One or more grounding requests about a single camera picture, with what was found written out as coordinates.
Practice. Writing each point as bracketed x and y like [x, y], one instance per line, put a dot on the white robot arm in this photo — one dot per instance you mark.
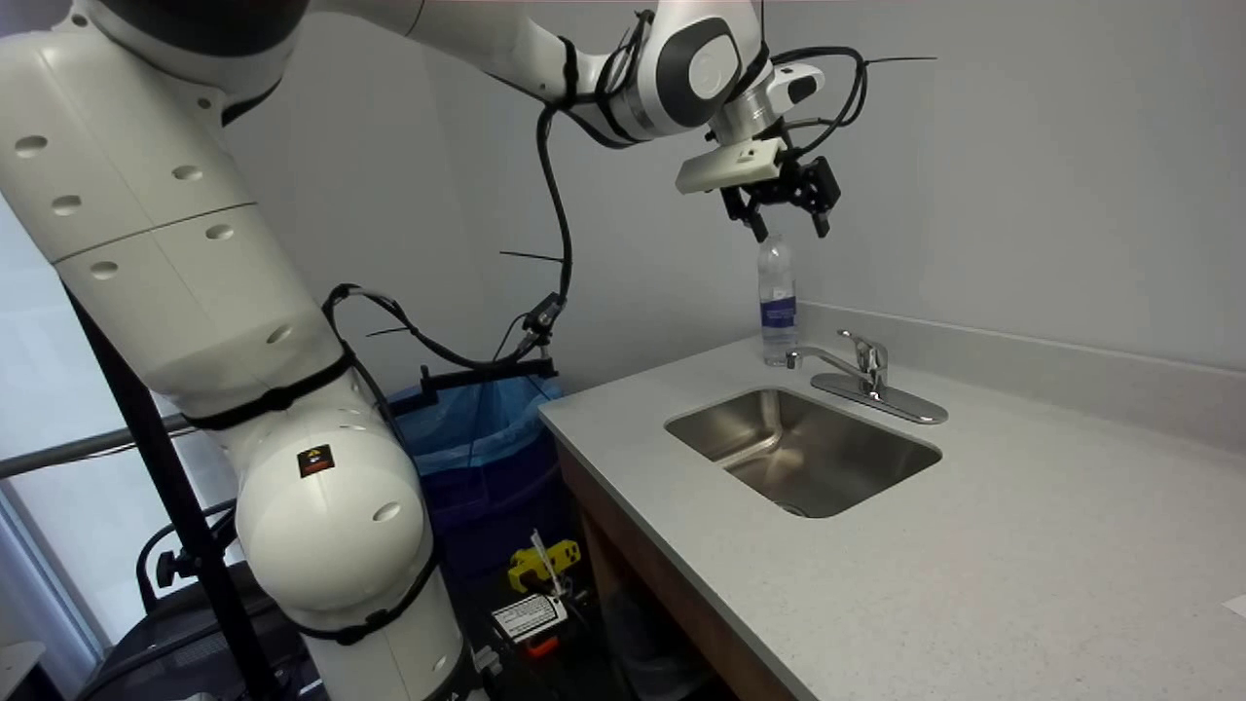
[156, 220]

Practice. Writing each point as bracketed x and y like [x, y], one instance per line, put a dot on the trash bin with blue bag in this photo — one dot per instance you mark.
[474, 443]

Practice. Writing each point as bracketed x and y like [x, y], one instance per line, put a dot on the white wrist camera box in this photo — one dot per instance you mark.
[731, 164]

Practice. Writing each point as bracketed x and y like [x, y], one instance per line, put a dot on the black slanted pole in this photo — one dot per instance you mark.
[179, 521]

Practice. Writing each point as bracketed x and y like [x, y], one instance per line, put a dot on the chrome sink faucet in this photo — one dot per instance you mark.
[881, 397]

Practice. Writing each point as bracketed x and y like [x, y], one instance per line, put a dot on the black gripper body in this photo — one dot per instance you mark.
[783, 186]

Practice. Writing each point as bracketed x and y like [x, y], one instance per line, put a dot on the gray window rail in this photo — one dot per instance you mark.
[65, 448]

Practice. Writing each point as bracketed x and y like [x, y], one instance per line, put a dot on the yellow tool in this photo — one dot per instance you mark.
[541, 564]

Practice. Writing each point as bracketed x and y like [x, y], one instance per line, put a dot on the black cart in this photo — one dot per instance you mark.
[169, 647]

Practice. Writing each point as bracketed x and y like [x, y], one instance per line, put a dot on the stainless steel sink basin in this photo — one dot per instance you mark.
[802, 452]

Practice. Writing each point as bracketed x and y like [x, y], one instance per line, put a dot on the clear smartwater bottle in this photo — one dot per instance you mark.
[778, 304]

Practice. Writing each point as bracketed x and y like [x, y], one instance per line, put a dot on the white labelled box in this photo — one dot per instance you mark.
[530, 616]

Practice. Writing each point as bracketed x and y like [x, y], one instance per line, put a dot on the wooden counter cabinet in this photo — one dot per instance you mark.
[649, 584]

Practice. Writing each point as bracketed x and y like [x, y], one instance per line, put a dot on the black camera on stand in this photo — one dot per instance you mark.
[541, 322]

